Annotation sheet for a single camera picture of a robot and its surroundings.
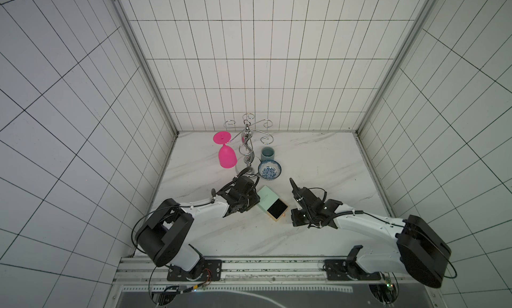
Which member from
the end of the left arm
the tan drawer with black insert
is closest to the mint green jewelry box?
the tan drawer with black insert

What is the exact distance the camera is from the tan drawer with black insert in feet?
2.80

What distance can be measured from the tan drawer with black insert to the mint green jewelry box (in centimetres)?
1

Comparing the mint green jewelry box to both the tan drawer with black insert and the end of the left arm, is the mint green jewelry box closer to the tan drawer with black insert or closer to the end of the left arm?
the tan drawer with black insert

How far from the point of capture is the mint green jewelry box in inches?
34.8
